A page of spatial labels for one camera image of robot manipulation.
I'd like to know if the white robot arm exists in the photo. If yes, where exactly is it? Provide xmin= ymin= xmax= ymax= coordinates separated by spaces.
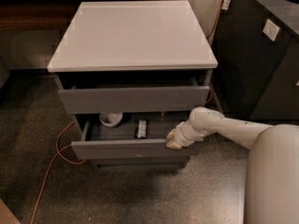
xmin=166 ymin=107 xmax=299 ymax=224

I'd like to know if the grey drawer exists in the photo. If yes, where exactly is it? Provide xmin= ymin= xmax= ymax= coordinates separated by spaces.
xmin=58 ymin=84 xmax=209 ymax=114
xmin=91 ymin=156 xmax=190 ymax=169
xmin=71 ymin=112 xmax=200 ymax=160

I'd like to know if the dark wooden bench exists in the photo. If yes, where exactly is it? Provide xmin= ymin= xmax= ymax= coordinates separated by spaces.
xmin=0 ymin=0 xmax=179 ymax=32

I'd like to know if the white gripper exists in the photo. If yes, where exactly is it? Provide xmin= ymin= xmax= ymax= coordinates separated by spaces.
xmin=166 ymin=121 xmax=203 ymax=149

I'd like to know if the grey top drawer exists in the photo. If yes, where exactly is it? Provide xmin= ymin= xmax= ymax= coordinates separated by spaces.
xmin=58 ymin=84 xmax=209 ymax=114

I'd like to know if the black side cabinet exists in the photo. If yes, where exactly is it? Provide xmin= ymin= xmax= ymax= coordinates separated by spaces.
xmin=212 ymin=0 xmax=299 ymax=120

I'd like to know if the orange extension cable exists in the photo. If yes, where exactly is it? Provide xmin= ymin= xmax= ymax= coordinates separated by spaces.
xmin=30 ymin=0 xmax=237 ymax=224

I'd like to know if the white bowl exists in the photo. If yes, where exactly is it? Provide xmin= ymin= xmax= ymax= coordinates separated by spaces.
xmin=99 ymin=112 xmax=123 ymax=128

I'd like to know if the black and white snack packet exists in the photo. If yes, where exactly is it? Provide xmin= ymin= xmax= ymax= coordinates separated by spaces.
xmin=135 ymin=119 xmax=148 ymax=139

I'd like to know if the grey bottom drawer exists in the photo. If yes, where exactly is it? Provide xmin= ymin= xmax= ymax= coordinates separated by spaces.
xmin=91 ymin=156 xmax=190 ymax=169

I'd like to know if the white label on cabinet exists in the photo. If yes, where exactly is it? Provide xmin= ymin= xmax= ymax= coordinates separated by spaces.
xmin=263 ymin=20 xmax=280 ymax=41

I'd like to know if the grey drawer cabinet white top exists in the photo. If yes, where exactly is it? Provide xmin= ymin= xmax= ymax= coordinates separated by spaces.
xmin=47 ymin=0 xmax=219 ymax=172

